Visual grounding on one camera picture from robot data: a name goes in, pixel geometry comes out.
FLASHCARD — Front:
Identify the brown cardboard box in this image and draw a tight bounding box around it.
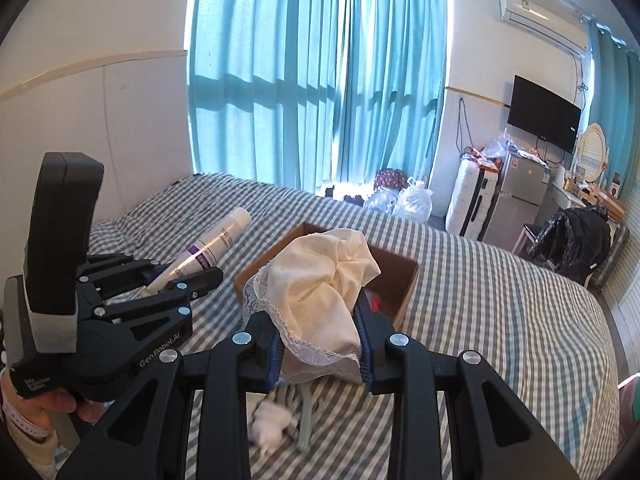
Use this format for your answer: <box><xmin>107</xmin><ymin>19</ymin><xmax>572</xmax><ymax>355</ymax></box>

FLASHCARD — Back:
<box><xmin>233</xmin><ymin>221</ymin><xmax>420</xmax><ymax>332</ymax></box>

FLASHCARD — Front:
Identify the wooden box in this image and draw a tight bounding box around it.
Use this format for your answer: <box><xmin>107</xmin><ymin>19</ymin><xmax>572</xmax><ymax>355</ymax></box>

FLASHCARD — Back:
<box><xmin>604</xmin><ymin>194</ymin><xmax>627</xmax><ymax>222</ymax></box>

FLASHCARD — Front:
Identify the person's left forearm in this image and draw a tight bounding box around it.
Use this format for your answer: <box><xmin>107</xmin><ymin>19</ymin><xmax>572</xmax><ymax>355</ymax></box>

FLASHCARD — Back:
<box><xmin>0</xmin><ymin>367</ymin><xmax>62</xmax><ymax>480</ymax></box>

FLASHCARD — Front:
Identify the white air conditioner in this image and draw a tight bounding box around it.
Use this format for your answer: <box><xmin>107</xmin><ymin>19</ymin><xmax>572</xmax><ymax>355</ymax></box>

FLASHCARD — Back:
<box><xmin>499</xmin><ymin>0</ymin><xmax>592</xmax><ymax>54</ymax></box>

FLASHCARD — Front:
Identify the dark red patterned bag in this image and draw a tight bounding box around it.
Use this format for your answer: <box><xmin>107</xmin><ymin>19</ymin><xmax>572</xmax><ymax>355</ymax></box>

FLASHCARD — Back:
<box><xmin>374</xmin><ymin>168</ymin><xmax>409</xmax><ymax>192</ymax></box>

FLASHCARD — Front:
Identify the cream lace-trimmed cloth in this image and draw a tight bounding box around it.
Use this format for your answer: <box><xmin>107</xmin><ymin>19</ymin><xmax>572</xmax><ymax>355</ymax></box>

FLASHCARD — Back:
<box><xmin>242</xmin><ymin>227</ymin><xmax>382</xmax><ymax>382</ymax></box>

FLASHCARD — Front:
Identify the white oval vanity mirror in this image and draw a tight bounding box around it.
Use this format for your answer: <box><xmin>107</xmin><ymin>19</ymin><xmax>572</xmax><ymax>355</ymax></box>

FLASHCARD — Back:
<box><xmin>575</xmin><ymin>122</ymin><xmax>610</xmax><ymax>182</ymax></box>

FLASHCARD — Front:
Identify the teal window curtain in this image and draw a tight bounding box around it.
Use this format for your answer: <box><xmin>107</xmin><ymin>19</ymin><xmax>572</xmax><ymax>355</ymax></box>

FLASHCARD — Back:
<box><xmin>187</xmin><ymin>0</ymin><xmax>352</xmax><ymax>195</ymax></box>
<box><xmin>340</xmin><ymin>0</ymin><xmax>449</xmax><ymax>197</ymax></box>
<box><xmin>584</xmin><ymin>19</ymin><xmax>640</xmax><ymax>188</ymax></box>

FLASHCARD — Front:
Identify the pale green plastic hanger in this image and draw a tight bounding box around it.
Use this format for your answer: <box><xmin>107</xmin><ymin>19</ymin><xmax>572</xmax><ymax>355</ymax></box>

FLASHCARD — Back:
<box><xmin>294</xmin><ymin>380</ymin><xmax>319</xmax><ymax>454</ymax></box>

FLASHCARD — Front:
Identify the clear plastic bag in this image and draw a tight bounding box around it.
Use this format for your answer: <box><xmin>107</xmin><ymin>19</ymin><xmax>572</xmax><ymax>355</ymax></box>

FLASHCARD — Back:
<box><xmin>394</xmin><ymin>177</ymin><xmax>434</xmax><ymax>222</ymax></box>
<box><xmin>362</xmin><ymin>187</ymin><xmax>401</xmax><ymax>214</ymax></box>
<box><xmin>481</xmin><ymin>129</ymin><xmax>517</xmax><ymax>162</ymax></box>

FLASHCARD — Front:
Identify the white crumpled tissue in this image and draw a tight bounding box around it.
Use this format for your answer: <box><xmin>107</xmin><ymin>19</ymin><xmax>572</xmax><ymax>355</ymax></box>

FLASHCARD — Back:
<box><xmin>250</xmin><ymin>400</ymin><xmax>297</xmax><ymax>447</ymax></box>

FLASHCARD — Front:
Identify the black jacket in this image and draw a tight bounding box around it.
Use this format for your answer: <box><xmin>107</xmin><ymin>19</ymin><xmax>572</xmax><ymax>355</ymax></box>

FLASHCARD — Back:
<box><xmin>529</xmin><ymin>207</ymin><xmax>613</xmax><ymax>289</ymax></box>

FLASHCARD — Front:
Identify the white suitcase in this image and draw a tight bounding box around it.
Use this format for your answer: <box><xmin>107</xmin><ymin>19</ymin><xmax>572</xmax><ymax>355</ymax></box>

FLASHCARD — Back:
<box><xmin>445</xmin><ymin>157</ymin><xmax>502</xmax><ymax>242</ymax></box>

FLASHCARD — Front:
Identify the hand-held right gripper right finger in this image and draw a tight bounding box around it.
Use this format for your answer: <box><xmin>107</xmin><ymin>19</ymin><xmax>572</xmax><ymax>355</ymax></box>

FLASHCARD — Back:
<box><xmin>352</xmin><ymin>300</ymin><xmax>588</xmax><ymax>480</ymax></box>

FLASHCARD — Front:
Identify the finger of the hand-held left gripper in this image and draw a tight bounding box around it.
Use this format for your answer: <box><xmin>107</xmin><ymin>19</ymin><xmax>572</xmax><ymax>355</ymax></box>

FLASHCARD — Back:
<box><xmin>94</xmin><ymin>266</ymin><xmax>224</xmax><ymax>323</ymax></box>
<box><xmin>75</xmin><ymin>254</ymin><xmax>162</xmax><ymax>293</ymax></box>

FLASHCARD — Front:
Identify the black flat television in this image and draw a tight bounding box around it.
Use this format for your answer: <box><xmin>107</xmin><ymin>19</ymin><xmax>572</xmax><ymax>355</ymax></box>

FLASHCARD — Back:
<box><xmin>507</xmin><ymin>75</ymin><xmax>583</xmax><ymax>155</ymax></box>

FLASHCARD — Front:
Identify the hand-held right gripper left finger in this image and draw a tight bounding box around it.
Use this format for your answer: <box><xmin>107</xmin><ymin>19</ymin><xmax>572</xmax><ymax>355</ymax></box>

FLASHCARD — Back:
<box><xmin>55</xmin><ymin>311</ymin><xmax>288</xmax><ymax>480</ymax></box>

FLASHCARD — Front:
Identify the person's left hand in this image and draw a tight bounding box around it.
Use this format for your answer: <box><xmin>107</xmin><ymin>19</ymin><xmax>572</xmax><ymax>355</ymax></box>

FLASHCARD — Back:
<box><xmin>29</xmin><ymin>390</ymin><xmax>108</xmax><ymax>427</ymax></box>

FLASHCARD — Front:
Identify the white purple-label spray bottle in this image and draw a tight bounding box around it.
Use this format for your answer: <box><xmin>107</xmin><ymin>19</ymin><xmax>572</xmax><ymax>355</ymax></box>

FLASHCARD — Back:
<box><xmin>144</xmin><ymin>207</ymin><xmax>252</xmax><ymax>299</ymax></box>

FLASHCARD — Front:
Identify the silver mini fridge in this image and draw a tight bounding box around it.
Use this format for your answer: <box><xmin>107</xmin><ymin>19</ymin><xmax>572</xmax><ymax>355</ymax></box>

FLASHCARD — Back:
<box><xmin>492</xmin><ymin>152</ymin><xmax>554</xmax><ymax>255</ymax></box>

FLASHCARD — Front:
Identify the grey checked bed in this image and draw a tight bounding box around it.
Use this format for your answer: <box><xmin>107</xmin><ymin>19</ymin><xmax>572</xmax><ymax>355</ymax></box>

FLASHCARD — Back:
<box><xmin>87</xmin><ymin>172</ymin><xmax>624</xmax><ymax>480</ymax></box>

